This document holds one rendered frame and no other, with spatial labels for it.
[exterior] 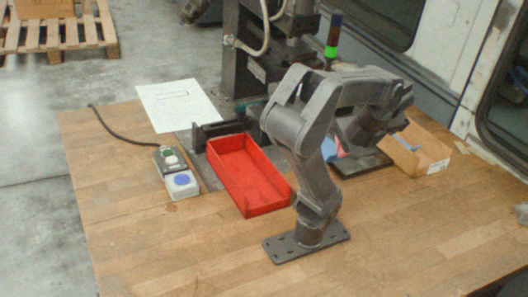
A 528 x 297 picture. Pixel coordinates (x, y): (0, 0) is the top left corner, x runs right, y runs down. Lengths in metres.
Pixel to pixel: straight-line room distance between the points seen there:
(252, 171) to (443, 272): 0.51
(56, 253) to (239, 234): 1.37
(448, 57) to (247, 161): 0.80
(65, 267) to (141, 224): 1.18
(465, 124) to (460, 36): 0.28
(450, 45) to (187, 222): 1.06
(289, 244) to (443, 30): 0.97
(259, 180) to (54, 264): 1.30
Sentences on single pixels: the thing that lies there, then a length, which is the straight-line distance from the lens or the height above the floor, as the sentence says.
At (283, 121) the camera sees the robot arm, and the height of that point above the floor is 1.27.
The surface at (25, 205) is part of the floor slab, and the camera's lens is 2.53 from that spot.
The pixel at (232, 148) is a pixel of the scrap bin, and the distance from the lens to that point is 1.20.
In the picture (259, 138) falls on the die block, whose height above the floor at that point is 0.93.
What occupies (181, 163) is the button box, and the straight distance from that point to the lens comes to 1.13.
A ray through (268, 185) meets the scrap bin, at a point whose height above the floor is 0.90.
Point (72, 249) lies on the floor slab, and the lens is 2.24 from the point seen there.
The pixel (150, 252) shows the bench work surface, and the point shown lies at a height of 0.90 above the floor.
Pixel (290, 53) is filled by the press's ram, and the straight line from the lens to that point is 1.13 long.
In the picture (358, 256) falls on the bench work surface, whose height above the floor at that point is 0.90.
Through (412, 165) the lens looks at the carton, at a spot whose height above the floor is 0.94.
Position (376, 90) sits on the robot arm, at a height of 1.27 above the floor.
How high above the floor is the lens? 1.63
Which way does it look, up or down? 36 degrees down
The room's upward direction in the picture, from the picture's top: 5 degrees clockwise
